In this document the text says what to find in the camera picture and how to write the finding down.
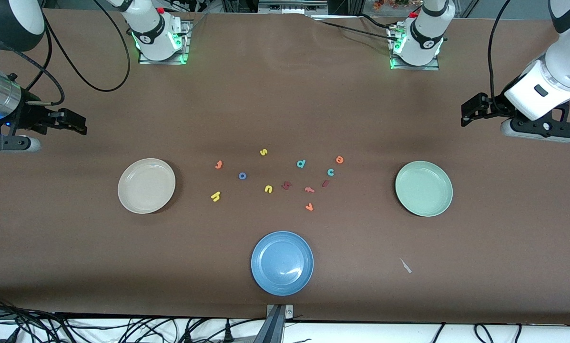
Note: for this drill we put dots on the teal foam letter d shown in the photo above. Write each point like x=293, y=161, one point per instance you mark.
x=303, y=163

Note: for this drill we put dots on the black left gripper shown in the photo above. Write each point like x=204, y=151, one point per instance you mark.
x=495, y=106

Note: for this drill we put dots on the metal camera bracket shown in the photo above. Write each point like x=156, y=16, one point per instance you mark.
x=290, y=310

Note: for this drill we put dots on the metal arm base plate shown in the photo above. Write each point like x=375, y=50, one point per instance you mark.
x=428, y=67
x=144, y=61

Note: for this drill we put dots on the white paper scrap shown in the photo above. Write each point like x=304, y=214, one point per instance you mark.
x=405, y=266

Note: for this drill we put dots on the yellow foam letter h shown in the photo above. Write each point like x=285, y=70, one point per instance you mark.
x=214, y=195

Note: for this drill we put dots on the orange decoration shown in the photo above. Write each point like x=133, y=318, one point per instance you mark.
x=390, y=4

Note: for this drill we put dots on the brown table mat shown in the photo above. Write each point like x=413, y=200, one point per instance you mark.
x=285, y=95

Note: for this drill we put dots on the aluminium frame piece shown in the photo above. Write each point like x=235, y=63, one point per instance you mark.
x=292, y=5

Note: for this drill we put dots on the grey camera pole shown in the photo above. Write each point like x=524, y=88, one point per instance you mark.
x=273, y=331

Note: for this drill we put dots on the green plate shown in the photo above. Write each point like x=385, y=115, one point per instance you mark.
x=423, y=188

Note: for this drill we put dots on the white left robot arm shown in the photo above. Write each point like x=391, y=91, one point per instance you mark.
x=425, y=38

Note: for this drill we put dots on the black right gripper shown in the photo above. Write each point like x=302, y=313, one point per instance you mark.
x=27, y=116

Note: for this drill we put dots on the dark red foam letter r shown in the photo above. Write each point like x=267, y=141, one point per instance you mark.
x=286, y=185

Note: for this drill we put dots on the black power plug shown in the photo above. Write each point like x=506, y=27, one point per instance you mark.
x=228, y=332
x=188, y=336

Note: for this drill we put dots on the beige brown plate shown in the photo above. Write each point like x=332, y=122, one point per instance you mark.
x=146, y=186

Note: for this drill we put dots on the blue plate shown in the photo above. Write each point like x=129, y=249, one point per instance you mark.
x=282, y=263

